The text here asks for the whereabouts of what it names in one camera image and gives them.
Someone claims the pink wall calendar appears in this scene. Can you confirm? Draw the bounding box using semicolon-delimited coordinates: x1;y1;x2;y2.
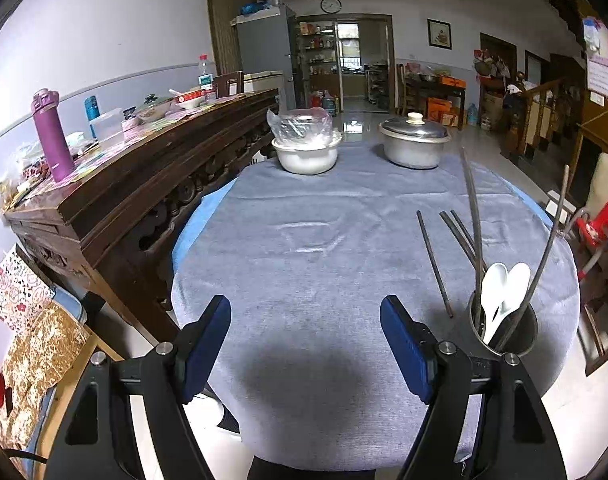
583;16;608;98

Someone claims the dark metal utensil cup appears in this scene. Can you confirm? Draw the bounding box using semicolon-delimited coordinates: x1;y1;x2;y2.
467;292;538;359

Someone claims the white chest freezer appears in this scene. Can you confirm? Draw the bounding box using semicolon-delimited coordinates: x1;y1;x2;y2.
244;70;287;112

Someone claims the small white step stool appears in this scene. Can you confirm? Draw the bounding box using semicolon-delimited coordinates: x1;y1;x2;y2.
545;190;577;226

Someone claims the cream sofa armchair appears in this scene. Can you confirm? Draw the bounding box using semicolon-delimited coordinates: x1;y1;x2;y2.
585;152;608;218

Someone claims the dark chopstick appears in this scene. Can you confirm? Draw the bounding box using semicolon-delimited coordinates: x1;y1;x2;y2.
459;145;484;330
494;165;570;354
439;211;482;270
450;209;488;273
415;210;455;318

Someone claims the dark wooden side table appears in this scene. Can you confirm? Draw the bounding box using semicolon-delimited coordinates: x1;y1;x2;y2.
397;74;467;130

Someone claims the purple thermos bottle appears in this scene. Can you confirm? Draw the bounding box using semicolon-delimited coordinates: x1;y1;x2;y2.
31;89;75;182

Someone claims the clear plastic water bottle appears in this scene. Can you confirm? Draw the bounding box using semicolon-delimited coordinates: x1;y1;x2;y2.
199;54;217;92

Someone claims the blue round table cover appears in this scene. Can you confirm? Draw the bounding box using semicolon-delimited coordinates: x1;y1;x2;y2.
171;179;237;274

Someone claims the grey tablecloth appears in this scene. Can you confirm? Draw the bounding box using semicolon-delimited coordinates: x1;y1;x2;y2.
170;140;582;474

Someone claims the carved dark wooden sideboard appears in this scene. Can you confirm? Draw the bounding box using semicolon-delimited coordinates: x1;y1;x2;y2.
4;89;279;344

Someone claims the framed flower picture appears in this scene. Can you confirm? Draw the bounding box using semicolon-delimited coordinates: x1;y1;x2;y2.
426;18;453;50

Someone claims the white plastic spoon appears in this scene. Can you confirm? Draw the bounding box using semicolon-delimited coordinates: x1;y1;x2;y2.
481;262;508;344
494;262;531;321

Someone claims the round wall clock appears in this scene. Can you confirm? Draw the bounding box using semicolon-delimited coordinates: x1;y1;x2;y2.
320;0;342;14

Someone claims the red child chair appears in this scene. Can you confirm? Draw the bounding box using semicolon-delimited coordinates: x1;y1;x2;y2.
563;202;608;282

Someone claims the white bowl with plastic bag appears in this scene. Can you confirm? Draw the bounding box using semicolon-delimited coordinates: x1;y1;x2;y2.
266;107;343;176

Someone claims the glass lidded bowl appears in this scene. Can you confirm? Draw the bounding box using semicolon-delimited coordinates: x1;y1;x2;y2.
134;93;174;124

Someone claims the aluminium pot with lid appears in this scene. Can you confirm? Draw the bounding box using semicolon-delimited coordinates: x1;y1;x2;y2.
377;112;451;170

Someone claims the grey refrigerator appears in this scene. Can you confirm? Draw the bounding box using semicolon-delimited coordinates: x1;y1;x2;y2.
230;3;302;110

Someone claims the red white ceramic bowl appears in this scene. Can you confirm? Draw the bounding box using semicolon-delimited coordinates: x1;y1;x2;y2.
169;89;207;110

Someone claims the teal thermos bottle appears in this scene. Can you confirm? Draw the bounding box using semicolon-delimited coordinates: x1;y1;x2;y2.
83;96;100;139

